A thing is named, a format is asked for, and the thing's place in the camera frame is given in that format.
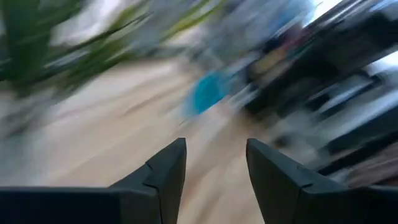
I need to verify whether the white artificial flower stem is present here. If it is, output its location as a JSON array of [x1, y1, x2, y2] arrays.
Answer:
[[0, 0, 231, 91]]

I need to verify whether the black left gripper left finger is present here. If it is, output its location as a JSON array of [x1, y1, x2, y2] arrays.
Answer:
[[0, 138, 187, 224]]

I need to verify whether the blue vase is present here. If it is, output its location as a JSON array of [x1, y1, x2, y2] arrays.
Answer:
[[183, 70, 240, 118]]

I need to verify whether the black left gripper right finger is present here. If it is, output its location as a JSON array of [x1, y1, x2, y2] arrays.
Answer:
[[246, 138, 398, 224]]

